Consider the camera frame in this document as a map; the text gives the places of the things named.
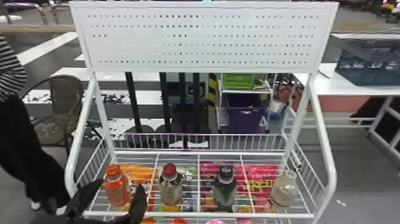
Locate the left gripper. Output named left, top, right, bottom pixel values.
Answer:
left=29, top=178, right=148, bottom=224

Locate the orange bottle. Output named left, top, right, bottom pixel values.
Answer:
left=104, top=164, right=132, bottom=207

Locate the orange snack packet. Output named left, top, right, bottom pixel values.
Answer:
left=119, top=163, right=156, bottom=186

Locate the beige bottle red cap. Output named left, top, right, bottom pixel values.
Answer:
left=158, top=163, right=184, bottom=206

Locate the brown chair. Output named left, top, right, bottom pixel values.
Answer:
left=21, top=74, right=86, bottom=148

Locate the person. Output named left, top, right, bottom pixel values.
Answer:
left=0, top=32, right=71, bottom=215

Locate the dark bottle black cap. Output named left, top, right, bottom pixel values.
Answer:
left=212, top=164, right=239, bottom=211

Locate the white shelf trolley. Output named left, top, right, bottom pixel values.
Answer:
left=216, top=73, right=280, bottom=133

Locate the pink snack packet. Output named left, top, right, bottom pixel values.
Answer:
left=199, top=161, right=280, bottom=214

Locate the purple crate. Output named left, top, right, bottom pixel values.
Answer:
left=226, top=93, right=267, bottom=135

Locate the beige bottle white cap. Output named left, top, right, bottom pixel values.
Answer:
left=270, top=169, right=299, bottom=208

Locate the green basket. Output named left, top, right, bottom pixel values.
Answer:
left=222, top=73, right=256, bottom=91

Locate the white side table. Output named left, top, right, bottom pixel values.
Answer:
left=293, top=62, right=400, bottom=166

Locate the dark blue crate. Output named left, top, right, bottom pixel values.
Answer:
left=335, top=46, right=400, bottom=87

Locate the striped post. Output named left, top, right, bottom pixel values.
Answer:
left=207, top=73, right=218, bottom=113

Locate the white wire rack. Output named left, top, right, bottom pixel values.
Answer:
left=64, top=1, right=340, bottom=224

